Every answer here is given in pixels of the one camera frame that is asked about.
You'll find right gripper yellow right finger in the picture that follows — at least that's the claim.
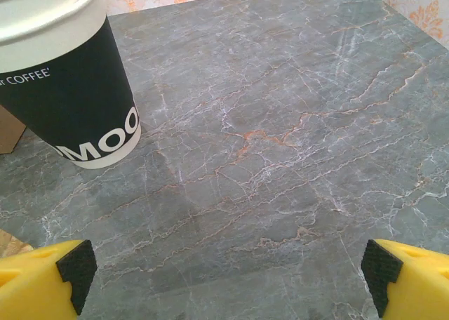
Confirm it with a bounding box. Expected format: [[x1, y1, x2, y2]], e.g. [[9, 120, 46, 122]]
[[361, 238, 449, 320]]

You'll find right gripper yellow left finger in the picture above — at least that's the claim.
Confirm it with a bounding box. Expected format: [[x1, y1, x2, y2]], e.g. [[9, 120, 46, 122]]
[[0, 239, 98, 320]]

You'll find cardboard napkin box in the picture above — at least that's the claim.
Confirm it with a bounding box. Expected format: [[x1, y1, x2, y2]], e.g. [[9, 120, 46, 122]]
[[0, 104, 27, 156]]

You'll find black printed paper cup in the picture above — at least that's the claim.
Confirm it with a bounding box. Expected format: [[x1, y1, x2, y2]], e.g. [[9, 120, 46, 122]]
[[0, 0, 142, 171]]

